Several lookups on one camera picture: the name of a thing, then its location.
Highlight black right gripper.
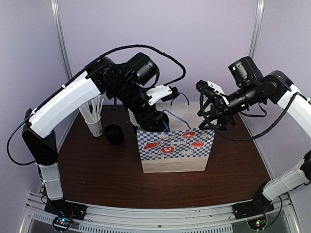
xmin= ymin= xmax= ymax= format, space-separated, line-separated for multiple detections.
xmin=197 ymin=81 xmax=261 ymax=131

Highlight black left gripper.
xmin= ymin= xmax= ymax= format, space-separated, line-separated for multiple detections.
xmin=110 ymin=79 xmax=164 ymax=131

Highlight paper cups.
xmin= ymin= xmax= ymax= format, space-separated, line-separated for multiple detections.
xmin=128 ymin=108 xmax=140 ymax=135

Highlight blue checkered paper bag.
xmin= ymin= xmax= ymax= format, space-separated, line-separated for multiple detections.
xmin=137 ymin=102 xmax=215 ymax=173

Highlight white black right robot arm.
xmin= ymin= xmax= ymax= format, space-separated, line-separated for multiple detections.
xmin=195 ymin=56 xmax=311 ymax=215

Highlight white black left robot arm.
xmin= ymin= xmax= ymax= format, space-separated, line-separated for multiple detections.
xmin=22 ymin=52 xmax=173 ymax=216

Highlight black lid stack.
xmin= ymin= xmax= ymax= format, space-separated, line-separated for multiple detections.
xmin=104 ymin=124 xmax=124 ymax=146

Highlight white paper straw cup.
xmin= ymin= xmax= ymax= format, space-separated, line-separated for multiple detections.
xmin=86 ymin=119 xmax=103 ymax=137

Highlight aluminium table front rail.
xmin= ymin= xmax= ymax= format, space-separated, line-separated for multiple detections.
xmin=20 ymin=190 xmax=301 ymax=233

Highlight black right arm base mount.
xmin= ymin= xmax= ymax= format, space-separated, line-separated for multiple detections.
xmin=232 ymin=198 xmax=274 ymax=219

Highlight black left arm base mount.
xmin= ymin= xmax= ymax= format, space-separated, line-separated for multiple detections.
xmin=44 ymin=198 xmax=87 ymax=220

